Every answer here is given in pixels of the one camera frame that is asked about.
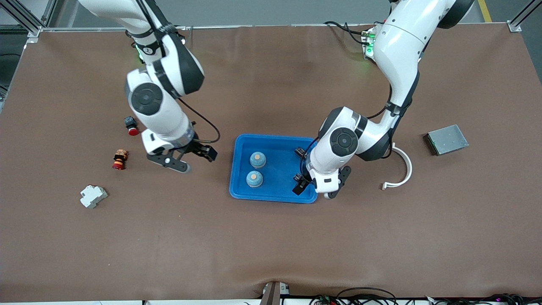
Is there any blue plastic tray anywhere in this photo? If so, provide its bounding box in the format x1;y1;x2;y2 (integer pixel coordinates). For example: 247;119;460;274
229;134;319;204

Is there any grey metal box module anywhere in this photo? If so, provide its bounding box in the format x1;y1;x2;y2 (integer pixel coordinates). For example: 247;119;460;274
423;124;470;156

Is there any white curved plastic bracket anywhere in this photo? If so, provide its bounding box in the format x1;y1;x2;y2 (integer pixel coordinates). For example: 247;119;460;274
382;143;413;190

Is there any red yellow emergency stop button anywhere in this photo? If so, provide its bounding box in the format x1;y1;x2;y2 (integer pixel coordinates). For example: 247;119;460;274
112;149;128;171

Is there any grey metal table clamp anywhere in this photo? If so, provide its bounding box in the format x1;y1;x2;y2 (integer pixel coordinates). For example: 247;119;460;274
260;281;290;305

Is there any aluminium frame profile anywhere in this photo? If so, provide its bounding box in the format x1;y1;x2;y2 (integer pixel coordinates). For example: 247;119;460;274
0;0;58;38
507;0;542;33

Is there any white circuit breaker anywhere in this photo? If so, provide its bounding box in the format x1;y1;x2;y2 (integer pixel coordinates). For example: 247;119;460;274
80;185;108;209

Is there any black left base cable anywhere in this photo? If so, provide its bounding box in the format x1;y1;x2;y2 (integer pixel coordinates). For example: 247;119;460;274
324;20;373;45

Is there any black cable bundle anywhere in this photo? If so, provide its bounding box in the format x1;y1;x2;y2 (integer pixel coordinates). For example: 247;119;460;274
423;293;542;305
309;287;401;305

